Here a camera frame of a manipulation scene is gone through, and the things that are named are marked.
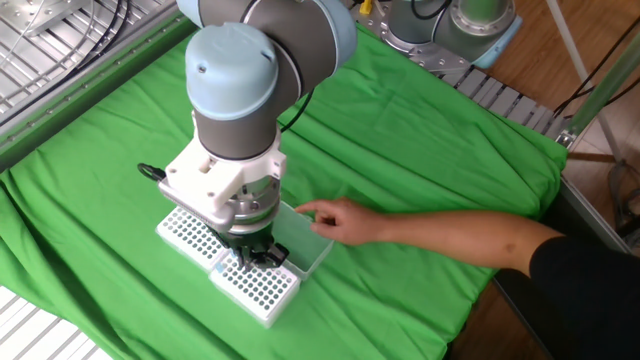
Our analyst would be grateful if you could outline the aluminium corner post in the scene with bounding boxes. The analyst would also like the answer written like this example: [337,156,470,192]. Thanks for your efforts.
[567,30,640,147]

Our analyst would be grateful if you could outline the white pipette tip rack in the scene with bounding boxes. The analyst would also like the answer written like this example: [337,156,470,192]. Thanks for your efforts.
[208,249,302,330]
[155,205,231,274]

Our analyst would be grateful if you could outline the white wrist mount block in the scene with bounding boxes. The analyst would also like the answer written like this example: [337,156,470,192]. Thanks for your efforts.
[164,127,288,211]

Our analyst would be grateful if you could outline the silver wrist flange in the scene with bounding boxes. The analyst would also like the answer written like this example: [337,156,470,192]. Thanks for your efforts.
[227,174,281,236]

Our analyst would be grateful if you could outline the black table cable bundle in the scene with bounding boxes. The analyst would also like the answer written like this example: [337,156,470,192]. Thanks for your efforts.
[0,0,134,129]

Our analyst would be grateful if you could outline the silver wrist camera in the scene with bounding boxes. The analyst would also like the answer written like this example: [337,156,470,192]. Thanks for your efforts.
[157,179,236,234]

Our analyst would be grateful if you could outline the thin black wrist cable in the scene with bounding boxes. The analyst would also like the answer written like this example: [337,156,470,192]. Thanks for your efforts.
[278,87,315,135]

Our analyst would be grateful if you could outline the clear plastic rack lid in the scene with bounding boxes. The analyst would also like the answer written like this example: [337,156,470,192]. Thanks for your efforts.
[272,200,335,281]

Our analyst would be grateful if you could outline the black floor cables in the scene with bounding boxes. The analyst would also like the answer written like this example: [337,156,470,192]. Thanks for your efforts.
[552,17,640,120]

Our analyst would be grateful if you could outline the thin white pole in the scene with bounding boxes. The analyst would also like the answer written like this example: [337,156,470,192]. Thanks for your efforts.
[544,0,627,164]

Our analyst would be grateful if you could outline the aluminium table edge rail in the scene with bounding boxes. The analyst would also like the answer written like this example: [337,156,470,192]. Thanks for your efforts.
[557,177,634,256]

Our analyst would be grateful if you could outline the green table cloth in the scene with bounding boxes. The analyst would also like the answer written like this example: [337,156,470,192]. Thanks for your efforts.
[0,22,570,360]

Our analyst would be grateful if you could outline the silver metal plate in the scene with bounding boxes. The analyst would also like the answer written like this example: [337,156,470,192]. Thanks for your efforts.
[0,0,94,39]

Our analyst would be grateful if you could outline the grey aluminium frame rail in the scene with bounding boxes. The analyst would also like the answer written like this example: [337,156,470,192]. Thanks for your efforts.
[0,12,196,174]

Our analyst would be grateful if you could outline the person's hand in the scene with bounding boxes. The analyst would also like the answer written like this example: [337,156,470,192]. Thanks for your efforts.
[294,197,387,248]

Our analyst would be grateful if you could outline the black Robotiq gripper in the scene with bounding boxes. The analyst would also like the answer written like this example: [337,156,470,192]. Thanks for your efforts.
[214,224,292,274]

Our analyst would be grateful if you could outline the black shirt sleeve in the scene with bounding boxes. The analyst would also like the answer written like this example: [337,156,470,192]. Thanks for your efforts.
[528,235,640,360]

